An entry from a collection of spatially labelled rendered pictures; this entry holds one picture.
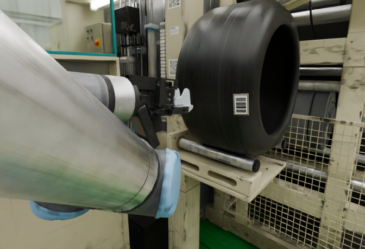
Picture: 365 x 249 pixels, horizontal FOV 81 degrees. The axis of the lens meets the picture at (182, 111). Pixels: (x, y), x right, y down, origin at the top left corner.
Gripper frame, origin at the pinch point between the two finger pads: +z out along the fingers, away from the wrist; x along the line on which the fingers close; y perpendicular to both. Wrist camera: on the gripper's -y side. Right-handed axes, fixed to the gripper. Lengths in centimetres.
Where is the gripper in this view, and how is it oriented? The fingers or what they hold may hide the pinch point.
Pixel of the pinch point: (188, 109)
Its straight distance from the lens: 57.5
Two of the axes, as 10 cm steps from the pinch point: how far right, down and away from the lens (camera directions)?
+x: -7.4, -1.3, 6.6
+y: 0.8, -9.9, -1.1
